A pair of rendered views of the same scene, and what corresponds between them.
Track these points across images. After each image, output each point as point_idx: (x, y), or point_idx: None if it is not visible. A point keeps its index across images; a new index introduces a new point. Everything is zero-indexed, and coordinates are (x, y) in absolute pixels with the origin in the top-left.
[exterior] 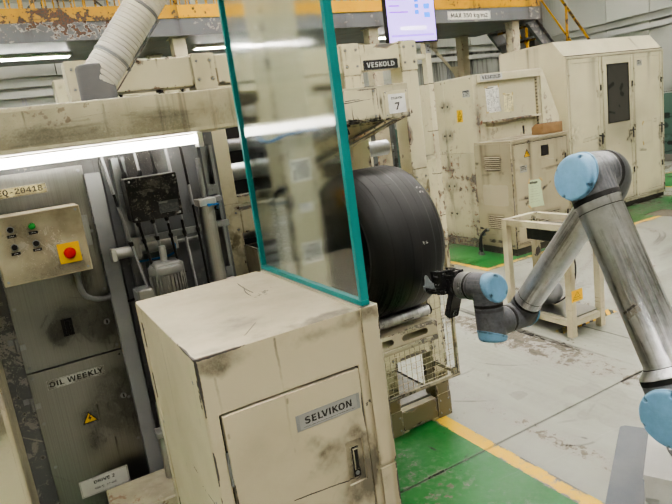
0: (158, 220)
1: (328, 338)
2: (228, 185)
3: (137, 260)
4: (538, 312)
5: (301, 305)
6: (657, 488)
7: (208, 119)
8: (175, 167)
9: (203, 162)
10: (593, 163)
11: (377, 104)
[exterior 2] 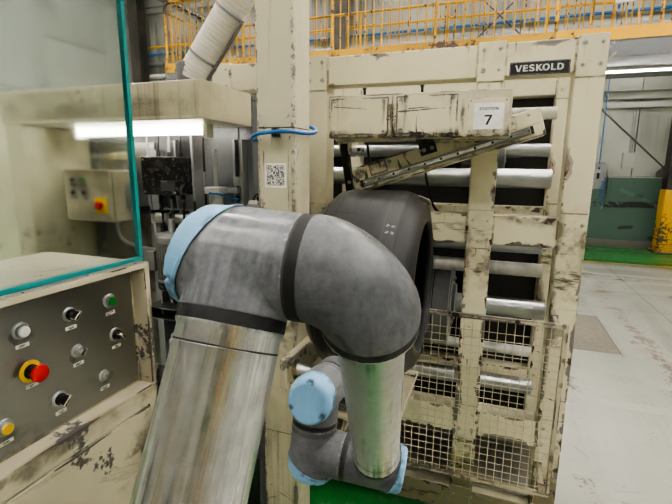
0: (201, 199)
1: None
2: (320, 185)
3: (153, 226)
4: (395, 481)
5: None
6: None
7: (174, 109)
8: (219, 156)
9: (233, 154)
10: (185, 232)
11: (455, 115)
